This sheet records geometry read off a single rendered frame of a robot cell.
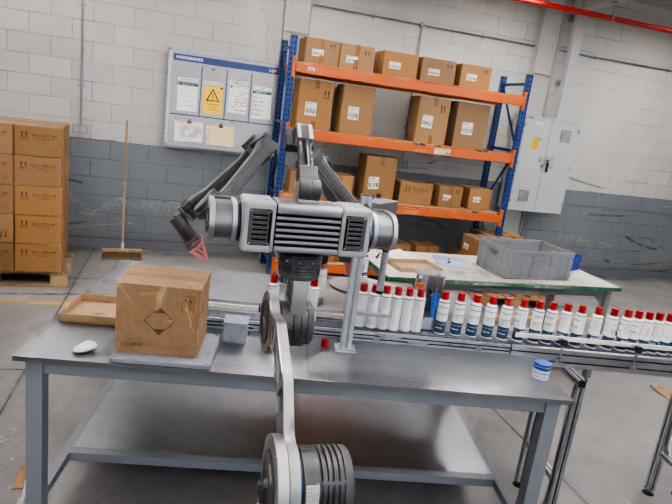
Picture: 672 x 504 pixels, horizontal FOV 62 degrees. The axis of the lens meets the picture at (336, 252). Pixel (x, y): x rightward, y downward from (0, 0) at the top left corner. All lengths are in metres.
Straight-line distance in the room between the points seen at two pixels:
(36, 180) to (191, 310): 3.42
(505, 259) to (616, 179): 4.88
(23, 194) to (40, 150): 0.40
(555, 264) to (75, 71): 5.08
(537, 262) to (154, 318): 2.99
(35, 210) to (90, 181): 1.49
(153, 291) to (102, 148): 4.71
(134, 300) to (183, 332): 0.21
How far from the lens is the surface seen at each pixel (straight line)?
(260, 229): 1.66
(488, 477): 2.98
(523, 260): 4.31
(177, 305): 2.14
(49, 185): 5.38
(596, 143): 8.64
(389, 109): 7.10
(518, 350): 2.77
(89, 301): 2.80
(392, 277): 3.77
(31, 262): 5.54
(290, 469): 1.44
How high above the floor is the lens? 1.79
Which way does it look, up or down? 14 degrees down
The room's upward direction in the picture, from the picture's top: 7 degrees clockwise
